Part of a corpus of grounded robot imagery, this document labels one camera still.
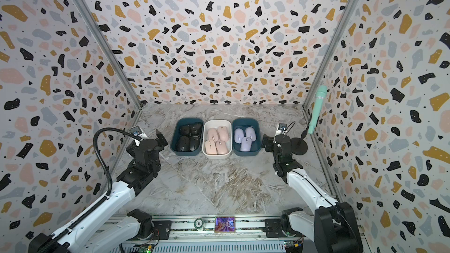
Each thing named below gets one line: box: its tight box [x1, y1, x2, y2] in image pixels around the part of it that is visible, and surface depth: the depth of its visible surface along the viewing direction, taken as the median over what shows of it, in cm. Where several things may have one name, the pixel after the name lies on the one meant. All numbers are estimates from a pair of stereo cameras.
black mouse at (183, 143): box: [177, 135, 190, 152], surface depth 97 cm
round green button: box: [193, 217, 204, 229], surface depth 72 cm
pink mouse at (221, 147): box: [215, 140, 229, 155], surface depth 99 cm
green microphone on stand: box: [290, 85, 328, 156], surface depth 81 cm
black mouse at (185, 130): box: [179, 124, 192, 136], surface depth 103 cm
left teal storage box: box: [169, 118, 204, 157], surface depth 100 cm
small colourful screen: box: [214, 216, 237, 234], surface depth 76 cm
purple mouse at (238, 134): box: [233, 127, 245, 144], surface depth 105 cm
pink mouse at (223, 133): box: [217, 125, 230, 142], surface depth 106 cm
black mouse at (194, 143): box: [189, 135, 200, 152], surface depth 98 cm
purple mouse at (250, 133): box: [244, 126, 257, 142], surface depth 106 cm
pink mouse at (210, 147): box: [204, 139, 218, 155], surface depth 99 cm
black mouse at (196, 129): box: [191, 122, 203, 137], surface depth 104 cm
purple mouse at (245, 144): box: [240, 136, 252, 152], surface depth 100 cm
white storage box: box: [201, 119, 233, 160], surface depth 105 cm
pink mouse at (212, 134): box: [207, 127, 220, 142], surface depth 104 cm
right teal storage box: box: [232, 118, 262, 157], surface depth 103 cm
